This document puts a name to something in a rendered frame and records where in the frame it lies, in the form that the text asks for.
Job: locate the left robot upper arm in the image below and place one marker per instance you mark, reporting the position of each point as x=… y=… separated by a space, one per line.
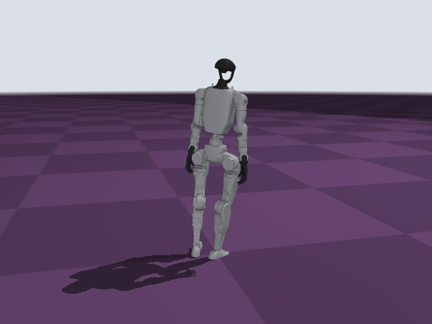
x=198 y=107

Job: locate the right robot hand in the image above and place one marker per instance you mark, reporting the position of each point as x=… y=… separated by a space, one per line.
x=244 y=169

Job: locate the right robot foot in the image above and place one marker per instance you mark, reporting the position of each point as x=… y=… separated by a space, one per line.
x=216 y=255

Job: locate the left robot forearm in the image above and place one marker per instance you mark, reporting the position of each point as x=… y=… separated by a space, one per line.
x=195 y=135

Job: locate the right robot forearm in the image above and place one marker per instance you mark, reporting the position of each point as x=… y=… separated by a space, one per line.
x=242 y=145

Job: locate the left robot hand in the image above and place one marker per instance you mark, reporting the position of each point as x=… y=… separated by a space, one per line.
x=189 y=159

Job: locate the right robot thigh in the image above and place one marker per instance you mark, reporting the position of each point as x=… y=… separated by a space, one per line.
x=231 y=164

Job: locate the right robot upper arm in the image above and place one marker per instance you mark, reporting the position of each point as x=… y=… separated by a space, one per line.
x=241 y=102

